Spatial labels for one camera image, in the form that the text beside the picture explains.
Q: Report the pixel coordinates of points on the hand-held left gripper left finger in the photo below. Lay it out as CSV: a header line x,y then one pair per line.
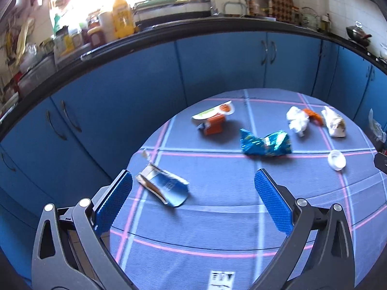
x,y
113,198

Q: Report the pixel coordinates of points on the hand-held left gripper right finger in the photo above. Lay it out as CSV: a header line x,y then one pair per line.
x,y
273,198

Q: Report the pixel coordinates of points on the orange and green carton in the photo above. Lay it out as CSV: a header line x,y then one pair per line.
x,y
213,119

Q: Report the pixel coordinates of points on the white drying tray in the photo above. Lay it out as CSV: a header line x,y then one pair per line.
x,y
161,4

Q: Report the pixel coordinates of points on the clear plastic bag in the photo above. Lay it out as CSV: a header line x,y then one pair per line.
x,y
378,125

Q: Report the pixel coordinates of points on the blue base cabinets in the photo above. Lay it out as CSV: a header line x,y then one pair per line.
x,y
121,90

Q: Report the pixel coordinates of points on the yellow oil bottle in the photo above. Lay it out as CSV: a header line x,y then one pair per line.
x,y
123,18

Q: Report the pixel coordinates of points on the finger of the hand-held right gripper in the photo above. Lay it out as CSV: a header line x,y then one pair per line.
x,y
381,161

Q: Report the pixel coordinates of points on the teal snack wrapper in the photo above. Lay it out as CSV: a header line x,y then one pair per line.
x,y
266,143

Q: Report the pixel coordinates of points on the clear container with yellow label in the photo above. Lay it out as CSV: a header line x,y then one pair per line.
x,y
68,42

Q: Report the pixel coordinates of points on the white paper roll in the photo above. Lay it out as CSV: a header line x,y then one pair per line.
x,y
106,25

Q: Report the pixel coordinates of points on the pale green kettle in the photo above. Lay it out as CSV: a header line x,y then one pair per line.
x,y
309,18

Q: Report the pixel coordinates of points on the white and brown paper bag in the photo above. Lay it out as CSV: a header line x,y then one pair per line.
x,y
334,123

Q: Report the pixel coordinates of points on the white crumpled tissue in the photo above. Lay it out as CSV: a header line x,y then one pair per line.
x,y
297,120

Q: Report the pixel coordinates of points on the crushed blue milk carton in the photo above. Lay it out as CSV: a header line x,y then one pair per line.
x,y
167,185

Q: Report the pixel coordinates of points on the black kitchen countertop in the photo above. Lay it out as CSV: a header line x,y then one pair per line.
x,y
181,28

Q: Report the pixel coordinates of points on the white round cap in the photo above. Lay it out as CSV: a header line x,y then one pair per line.
x,y
336,160

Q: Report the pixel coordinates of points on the green bottle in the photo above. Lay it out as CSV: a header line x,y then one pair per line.
x,y
57,24

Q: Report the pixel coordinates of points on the black wok with lid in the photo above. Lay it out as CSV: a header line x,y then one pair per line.
x,y
358,33

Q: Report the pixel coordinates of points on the white printed card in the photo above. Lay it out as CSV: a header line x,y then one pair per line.
x,y
221,278

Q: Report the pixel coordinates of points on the orange crumpled wrapper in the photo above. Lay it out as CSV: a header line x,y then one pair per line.
x,y
313,116

